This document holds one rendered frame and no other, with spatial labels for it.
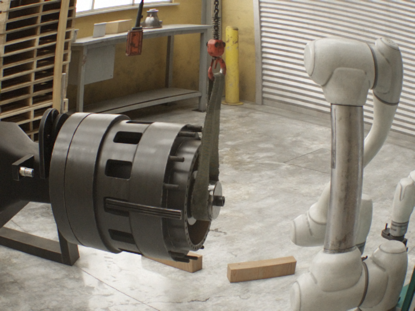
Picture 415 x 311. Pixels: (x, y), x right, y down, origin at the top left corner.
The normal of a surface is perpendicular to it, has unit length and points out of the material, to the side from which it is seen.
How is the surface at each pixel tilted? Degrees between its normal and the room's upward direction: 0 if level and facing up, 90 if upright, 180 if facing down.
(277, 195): 0
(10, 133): 27
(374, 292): 91
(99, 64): 90
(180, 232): 109
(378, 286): 84
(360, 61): 77
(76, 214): 99
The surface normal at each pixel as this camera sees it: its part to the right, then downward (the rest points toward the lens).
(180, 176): -0.20, -0.42
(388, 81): 0.25, 0.58
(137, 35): 0.28, 0.24
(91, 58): 0.74, 0.18
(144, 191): -0.25, -0.10
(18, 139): 0.46, -0.82
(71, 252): 0.98, 0.06
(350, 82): 0.07, 0.17
